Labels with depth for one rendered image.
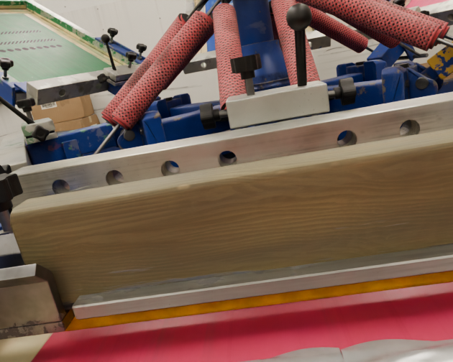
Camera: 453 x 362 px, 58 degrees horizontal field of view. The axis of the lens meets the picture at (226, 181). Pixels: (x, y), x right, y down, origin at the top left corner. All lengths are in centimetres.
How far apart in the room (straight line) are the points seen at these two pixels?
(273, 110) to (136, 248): 30
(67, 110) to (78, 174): 384
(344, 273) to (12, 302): 21
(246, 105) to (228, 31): 34
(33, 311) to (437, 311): 25
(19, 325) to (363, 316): 22
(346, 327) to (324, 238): 6
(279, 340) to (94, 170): 32
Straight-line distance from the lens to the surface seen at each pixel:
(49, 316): 30
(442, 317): 29
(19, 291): 30
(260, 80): 100
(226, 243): 26
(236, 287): 26
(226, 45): 79
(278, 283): 25
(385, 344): 26
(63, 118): 437
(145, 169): 49
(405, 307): 30
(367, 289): 29
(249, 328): 29
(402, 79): 89
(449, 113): 51
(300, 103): 51
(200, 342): 29
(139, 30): 451
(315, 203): 25
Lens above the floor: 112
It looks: 16 degrees down
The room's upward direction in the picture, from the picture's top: 11 degrees counter-clockwise
